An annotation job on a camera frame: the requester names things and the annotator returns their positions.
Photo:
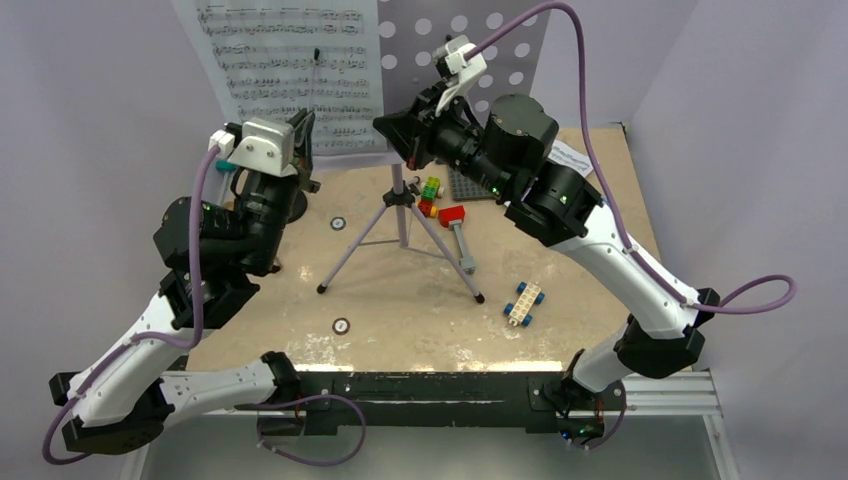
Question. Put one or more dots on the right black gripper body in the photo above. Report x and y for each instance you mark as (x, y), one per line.
(449, 138)

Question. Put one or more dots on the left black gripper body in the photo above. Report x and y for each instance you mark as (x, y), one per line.
(270, 209)

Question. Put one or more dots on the sheet music page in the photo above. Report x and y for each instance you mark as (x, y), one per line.
(269, 59)
(563, 154)

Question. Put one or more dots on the lavender tripod music stand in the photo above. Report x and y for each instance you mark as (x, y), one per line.
(503, 156)

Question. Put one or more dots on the black microphone stand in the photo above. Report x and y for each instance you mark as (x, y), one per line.
(298, 207)

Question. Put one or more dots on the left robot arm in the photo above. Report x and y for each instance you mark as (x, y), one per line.
(214, 256)

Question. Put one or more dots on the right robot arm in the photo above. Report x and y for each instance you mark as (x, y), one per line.
(552, 203)

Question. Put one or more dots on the dark grey lego baseplate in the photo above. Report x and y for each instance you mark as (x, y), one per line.
(463, 189)

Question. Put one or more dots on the green yellow lego brick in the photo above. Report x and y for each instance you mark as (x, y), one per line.
(432, 189)

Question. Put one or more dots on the red yellow lego piece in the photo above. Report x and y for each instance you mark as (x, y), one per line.
(427, 208)

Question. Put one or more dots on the red and grey lego hammer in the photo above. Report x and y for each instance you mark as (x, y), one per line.
(453, 218)

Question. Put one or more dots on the white blue lego car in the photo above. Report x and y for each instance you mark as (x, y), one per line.
(518, 313)

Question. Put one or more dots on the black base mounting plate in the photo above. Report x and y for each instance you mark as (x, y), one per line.
(536, 402)

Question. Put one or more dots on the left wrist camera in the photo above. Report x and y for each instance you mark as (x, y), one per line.
(265, 147)

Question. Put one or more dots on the teal clamp on rail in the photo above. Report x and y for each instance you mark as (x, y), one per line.
(225, 166)

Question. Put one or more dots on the aluminium frame rail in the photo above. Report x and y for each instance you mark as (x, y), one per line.
(682, 394)

